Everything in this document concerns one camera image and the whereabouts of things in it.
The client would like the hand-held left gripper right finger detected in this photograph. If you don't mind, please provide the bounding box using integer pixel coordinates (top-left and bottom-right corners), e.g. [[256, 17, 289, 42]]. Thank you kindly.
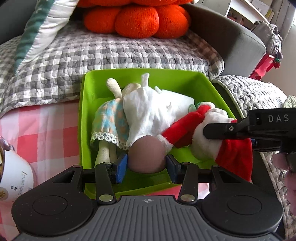
[[166, 153, 252, 204]]

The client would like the gold lid snack jar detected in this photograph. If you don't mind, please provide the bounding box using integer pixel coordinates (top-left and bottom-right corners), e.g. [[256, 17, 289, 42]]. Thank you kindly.
[[0, 137, 37, 205]]

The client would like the pink plush toy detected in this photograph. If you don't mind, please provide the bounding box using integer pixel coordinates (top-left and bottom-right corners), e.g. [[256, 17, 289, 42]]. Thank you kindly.
[[272, 152, 296, 209]]

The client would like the white cloth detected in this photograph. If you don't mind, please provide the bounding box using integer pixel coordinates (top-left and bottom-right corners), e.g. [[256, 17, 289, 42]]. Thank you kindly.
[[122, 73, 183, 149]]

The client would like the white shelf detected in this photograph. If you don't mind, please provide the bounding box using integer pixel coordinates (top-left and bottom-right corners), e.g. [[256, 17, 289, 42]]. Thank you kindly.
[[224, 0, 289, 30]]

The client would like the grey backpack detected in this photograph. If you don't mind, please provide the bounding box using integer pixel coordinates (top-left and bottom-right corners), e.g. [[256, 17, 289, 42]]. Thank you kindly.
[[251, 21, 284, 58]]

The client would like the grey checked quilt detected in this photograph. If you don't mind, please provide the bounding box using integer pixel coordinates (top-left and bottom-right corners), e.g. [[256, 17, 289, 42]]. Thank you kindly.
[[0, 22, 225, 118]]

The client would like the grey sofa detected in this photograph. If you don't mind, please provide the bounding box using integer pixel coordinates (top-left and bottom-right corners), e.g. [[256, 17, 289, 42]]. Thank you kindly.
[[0, 0, 267, 78]]

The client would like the mauve soft ball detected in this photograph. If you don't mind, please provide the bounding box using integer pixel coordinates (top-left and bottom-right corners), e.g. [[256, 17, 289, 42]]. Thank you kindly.
[[128, 136, 167, 174]]

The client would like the orange pumpkin cushion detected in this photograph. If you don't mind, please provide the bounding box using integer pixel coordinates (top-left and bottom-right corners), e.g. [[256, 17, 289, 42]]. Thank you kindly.
[[83, 4, 192, 39], [76, 0, 193, 8]]

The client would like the teal and white pillow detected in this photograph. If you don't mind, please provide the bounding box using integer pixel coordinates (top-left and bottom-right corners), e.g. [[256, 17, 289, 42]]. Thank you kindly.
[[13, 0, 79, 75]]

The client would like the santa plush toy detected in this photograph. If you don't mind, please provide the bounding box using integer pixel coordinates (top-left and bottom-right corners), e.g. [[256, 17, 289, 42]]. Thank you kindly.
[[157, 101, 253, 182]]

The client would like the grey quilted blanket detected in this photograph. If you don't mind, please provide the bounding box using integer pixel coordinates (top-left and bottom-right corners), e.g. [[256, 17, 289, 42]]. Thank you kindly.
[[211, 75, 296, 229]]

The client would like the rabbit doll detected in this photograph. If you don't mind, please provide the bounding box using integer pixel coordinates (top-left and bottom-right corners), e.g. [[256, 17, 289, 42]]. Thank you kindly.
[[90, 77, 142, 168]]

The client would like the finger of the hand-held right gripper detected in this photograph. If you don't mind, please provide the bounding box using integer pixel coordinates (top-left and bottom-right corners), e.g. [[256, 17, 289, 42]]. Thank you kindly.
[[251, 138, 282, 152], [203, 122, 252, 141]]

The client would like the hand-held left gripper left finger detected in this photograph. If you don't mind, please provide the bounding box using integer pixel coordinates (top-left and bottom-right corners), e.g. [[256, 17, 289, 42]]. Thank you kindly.
[[50, 153, 129, 204]]

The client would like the green plastic box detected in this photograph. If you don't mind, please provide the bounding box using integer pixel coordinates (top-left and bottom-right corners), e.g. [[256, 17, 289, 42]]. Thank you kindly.
[[77, 70, 236, 201]]

